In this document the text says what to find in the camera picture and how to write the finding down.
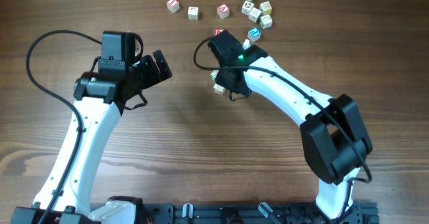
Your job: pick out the wooden block ladybug picture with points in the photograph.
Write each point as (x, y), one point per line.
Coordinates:
(247, 7)

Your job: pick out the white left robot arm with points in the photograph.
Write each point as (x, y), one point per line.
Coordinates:
(100, 99)

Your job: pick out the wooden block number 2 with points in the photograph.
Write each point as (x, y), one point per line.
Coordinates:
(193, 13)

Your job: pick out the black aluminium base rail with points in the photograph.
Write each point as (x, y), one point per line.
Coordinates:
(300, 213)

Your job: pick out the wooden block red side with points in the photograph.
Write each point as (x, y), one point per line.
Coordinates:
(219, 89)

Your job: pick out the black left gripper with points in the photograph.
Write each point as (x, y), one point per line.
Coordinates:
(155, 68)

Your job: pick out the green Z wooden block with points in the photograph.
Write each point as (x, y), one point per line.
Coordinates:
(213, 74)

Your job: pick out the light blue P block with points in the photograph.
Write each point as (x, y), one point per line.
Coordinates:
(254, 34)

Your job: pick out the wooden block green side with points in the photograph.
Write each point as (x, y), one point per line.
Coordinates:
(254, 14)

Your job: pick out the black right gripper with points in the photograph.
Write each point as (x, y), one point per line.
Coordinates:
(221, 79)

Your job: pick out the red I letter block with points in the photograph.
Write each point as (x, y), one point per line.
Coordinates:
(173, 5)

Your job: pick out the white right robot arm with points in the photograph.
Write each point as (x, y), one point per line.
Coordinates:
(334, 137)

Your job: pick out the red A letter block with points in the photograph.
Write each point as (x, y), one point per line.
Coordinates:
(223, 11)

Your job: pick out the yellow-sided wooden block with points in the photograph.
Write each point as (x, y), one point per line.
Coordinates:
(265, 8)

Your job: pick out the red O letter block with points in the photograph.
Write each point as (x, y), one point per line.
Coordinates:
(218, 31)

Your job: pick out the wooden block number 8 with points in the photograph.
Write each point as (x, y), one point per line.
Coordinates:
(265, 21)

